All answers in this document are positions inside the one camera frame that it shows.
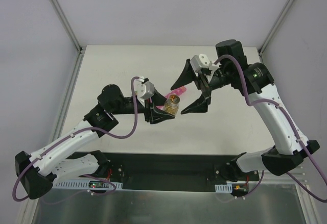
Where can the white cable duct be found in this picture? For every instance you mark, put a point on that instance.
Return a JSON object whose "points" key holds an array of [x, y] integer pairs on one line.
{"points": [[224, 188], [86, 184]]}

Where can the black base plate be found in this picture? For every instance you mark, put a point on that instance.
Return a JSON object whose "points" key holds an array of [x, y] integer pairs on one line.
{"points": [[164, 172]]}

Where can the left white cable duct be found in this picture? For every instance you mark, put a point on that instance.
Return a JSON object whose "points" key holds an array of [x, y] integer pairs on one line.
{"points": [[86, 184]]}

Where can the aluminium frame post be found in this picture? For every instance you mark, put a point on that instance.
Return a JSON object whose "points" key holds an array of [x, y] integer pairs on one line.
{"points": [[276, 25], [66, 25]]}

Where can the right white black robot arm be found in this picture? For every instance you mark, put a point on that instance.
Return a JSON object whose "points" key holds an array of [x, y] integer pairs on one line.
{"points": [[256, 84]]}

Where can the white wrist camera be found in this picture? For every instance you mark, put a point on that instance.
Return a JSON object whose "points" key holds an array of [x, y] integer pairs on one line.
{"points": [[144, 89], [201, 64]]}

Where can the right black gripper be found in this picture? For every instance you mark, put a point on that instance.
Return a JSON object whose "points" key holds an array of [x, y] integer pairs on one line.
{"points": [[203, 85]]}

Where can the right white cable duct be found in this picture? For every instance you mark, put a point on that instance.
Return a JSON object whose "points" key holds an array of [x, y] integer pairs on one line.
{"points": [[224, 188]]}

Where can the left aluminium frame post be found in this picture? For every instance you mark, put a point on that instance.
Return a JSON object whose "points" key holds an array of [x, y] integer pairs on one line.
{"points": [[66, 25]]}

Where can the right aluminium frame post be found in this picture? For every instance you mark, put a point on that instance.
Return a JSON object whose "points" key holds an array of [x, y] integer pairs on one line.
{"points": [[276, 25]]}

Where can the clear bottle with yellow pills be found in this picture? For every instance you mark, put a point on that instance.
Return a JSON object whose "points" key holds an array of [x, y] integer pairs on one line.
{"points": [[170, 107]]}

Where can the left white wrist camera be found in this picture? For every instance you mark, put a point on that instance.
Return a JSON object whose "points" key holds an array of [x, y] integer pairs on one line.
{"points": [[144, 89]]}

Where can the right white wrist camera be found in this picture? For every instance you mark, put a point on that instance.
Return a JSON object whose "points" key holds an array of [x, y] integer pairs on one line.
{"points": [[201, 64]]}

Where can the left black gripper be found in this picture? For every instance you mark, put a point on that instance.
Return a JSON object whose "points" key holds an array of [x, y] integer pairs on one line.
{"points": [[147, 110]]}

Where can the pink weekly pill organizer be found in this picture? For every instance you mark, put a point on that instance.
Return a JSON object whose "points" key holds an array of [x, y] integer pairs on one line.
{"points": [[179, 91]]}

